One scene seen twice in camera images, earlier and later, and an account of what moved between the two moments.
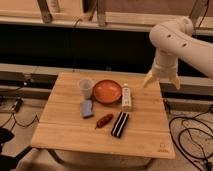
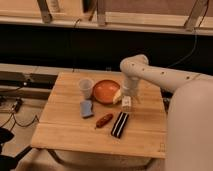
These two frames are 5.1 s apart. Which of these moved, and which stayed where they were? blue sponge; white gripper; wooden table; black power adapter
Moved: white gripper
Stayed: black power adapter; wooden table; blue sponge
